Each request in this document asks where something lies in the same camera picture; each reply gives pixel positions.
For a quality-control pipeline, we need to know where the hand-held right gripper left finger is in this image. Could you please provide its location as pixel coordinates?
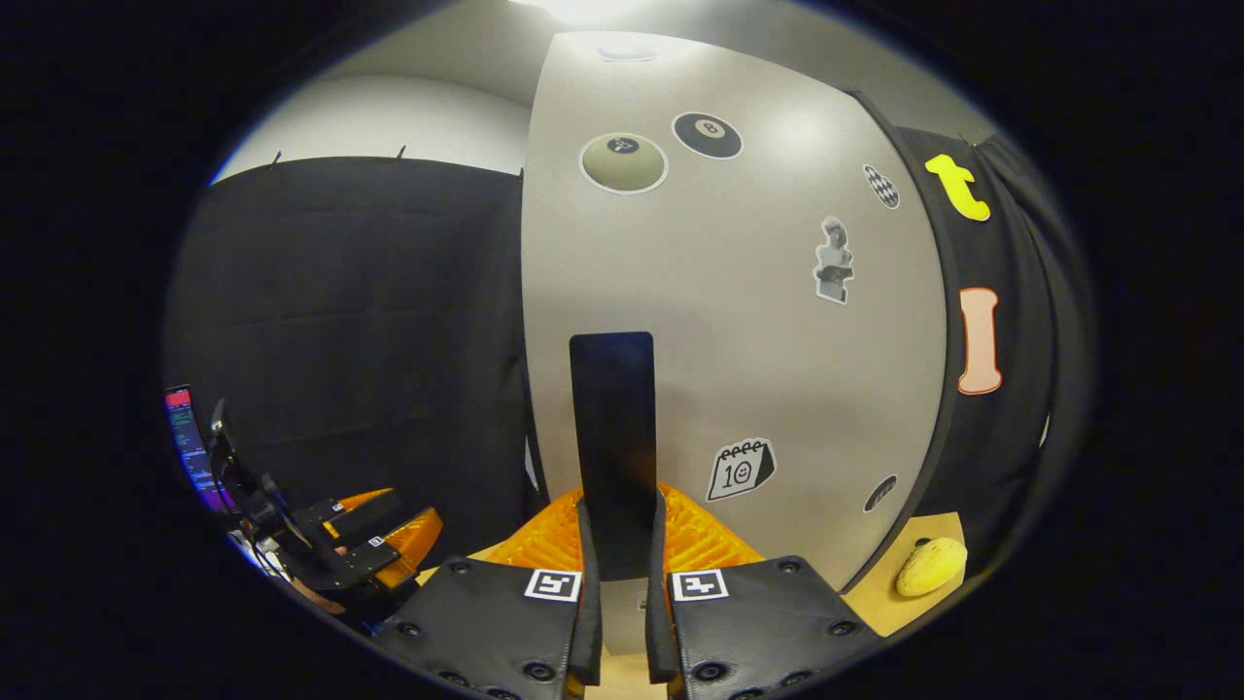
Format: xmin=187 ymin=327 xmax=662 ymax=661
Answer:
xmin=374 ymin=491 xmax=604 ymax=700

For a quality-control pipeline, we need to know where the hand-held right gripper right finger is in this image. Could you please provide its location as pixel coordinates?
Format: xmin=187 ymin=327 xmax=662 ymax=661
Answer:
xmin=646 ymin=484 xmax=881 ymax=700

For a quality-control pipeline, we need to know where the yellow sponge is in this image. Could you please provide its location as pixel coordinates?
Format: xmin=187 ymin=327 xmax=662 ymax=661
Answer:
xmin=895 ymin=538 xmax=969 ymax=598

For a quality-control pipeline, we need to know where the black door handle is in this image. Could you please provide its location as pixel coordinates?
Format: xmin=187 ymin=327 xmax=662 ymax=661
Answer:
xmin=569 ymin=332 xmax=657 ymax=582

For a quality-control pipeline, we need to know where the beige cabinet door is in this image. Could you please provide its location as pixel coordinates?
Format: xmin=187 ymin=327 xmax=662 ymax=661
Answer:
xmin=520 ymin=29 xmax=950 ymax=657

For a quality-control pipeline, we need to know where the ceiling light panel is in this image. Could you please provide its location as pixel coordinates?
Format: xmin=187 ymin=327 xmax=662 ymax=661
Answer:
xmin=510 ymin=0 xmax=662 ymax=26

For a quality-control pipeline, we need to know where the computer screen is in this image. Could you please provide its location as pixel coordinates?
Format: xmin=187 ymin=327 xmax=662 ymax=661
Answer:
xmin=163 ymin=386 xmax=235 ymax=514

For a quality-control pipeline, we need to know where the black backdrop cloth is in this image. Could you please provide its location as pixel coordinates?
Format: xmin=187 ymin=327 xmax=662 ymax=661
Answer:
xmin=163 ymin=92 xmax=1096 ymax=584

